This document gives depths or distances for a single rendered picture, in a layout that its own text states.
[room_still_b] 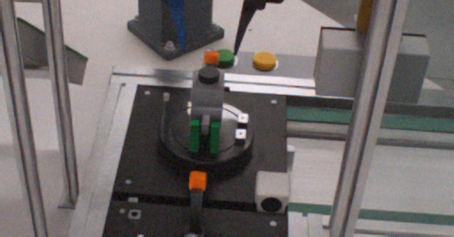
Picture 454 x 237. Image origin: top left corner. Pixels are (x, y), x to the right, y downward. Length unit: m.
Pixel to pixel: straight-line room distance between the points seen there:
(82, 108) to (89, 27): 0.26
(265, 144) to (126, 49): 0.47
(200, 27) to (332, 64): 0.65
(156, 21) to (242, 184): 0.50
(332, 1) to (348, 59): 2.52
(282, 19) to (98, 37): 0.39
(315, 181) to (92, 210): 0.34
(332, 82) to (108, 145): 0.40
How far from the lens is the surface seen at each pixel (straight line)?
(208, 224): 0.99
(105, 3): 1.63
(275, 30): 1.55
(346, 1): 3.38
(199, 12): 1.45
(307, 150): 1.19
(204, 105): 1.03
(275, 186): 1.02
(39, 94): 1.38
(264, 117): 1.15
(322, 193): 1.13
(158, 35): 1.46
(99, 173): 1.08
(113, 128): 1.15
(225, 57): 1.27
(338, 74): 0.86
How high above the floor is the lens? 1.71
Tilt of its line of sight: 39 degrees down
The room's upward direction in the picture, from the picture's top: straight up
